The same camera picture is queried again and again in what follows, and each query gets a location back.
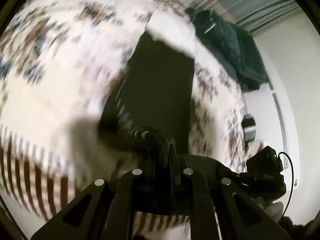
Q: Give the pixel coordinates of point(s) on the black garment with striped trim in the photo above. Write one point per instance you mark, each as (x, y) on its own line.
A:
(148, 115)

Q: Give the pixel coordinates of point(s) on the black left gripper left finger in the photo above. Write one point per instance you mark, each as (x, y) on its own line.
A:
(84, 217)

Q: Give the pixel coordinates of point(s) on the dark green folded clothing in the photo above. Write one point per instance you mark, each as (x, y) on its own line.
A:
(233, 46)

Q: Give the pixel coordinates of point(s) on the black white striped sock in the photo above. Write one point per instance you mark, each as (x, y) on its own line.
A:
(249, 127)

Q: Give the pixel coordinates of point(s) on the floral white bed sheet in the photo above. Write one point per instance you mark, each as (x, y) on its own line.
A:
(60, 61)

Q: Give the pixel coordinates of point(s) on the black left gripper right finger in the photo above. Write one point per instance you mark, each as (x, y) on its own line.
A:
(206, 192)

